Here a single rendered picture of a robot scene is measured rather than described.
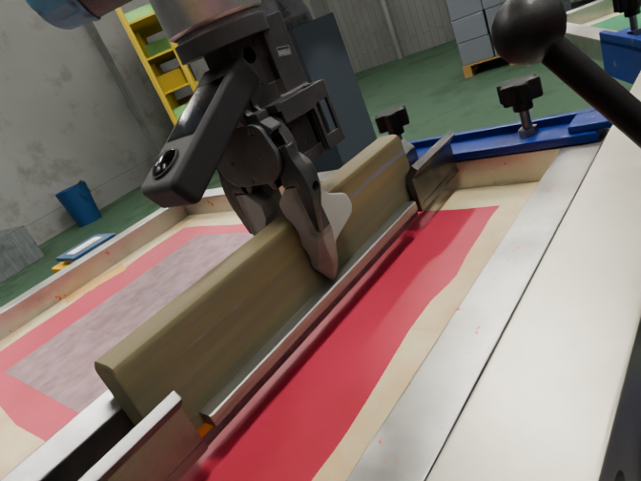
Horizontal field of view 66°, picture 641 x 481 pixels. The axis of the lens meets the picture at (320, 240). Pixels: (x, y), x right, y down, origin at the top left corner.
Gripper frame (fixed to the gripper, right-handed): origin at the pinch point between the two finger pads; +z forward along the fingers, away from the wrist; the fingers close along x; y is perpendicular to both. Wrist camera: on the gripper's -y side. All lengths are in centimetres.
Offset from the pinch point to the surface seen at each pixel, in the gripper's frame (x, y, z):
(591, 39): -7, 75, 2
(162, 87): 569, 378, -25
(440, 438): -17.7, -11.2, 2.0
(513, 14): -22.9, -4.6, -15.2
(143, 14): 555, 392, -112
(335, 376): -5.4, -6.0, 5.5
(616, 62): -13, 63, 4
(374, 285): -1.9, 5.5, 5.5
